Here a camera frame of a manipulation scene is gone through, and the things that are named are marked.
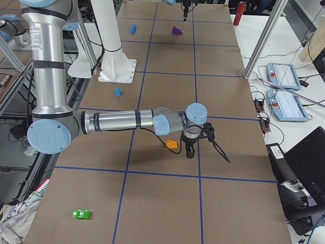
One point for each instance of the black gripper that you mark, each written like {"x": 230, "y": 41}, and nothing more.
{"x": 188, "y": 143}
{"x": 186, "y": 5}

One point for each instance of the orange trapezoid block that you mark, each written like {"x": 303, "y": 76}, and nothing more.
{"x": 171, "y": 144}

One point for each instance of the purple trapezoid block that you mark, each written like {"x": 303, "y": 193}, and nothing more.
{"x": 176, "y": 31}

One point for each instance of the red cylinder bottle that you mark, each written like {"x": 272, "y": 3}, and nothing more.
{"x": 239, "y": 12}

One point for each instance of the long blue stud block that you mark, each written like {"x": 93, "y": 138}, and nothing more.
{"x": 133, "y": 28}

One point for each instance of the brown paper table cover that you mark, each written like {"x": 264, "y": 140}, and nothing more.
{"x": 165, "y": 148}

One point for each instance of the small blue block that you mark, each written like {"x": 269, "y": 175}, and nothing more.
{"x": 118, "y": 91}

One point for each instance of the near teach pendant tablet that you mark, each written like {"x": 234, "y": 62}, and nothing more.
{"x": 286, "y": 107}

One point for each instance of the teach pendant tablet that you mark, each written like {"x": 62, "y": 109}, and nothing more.
{"x": 283, "y": 75}
{"x": 286, "y": 107}

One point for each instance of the long reacher grabber stick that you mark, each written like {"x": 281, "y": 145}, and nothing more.
{"x": 277, "y": 87}

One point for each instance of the black laptop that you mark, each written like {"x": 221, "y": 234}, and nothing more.
{"x": 306, "y": 159}

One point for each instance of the far teach pendant tablet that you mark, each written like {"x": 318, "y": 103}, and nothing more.
{"x": 283, "y": 75}

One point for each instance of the green stud block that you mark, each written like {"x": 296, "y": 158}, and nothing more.
{"x": 82, "y": 214}

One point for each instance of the patterned cloth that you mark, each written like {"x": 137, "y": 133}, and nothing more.
{"x": 17, "y": 220}

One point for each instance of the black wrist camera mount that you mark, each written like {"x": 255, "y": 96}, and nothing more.
{"x": 209, "y": 132}

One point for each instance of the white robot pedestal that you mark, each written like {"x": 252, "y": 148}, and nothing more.
{"x": 116, "y": 67}

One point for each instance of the aluminium frame post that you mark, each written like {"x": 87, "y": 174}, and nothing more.
{"x": 269, "y": 26}

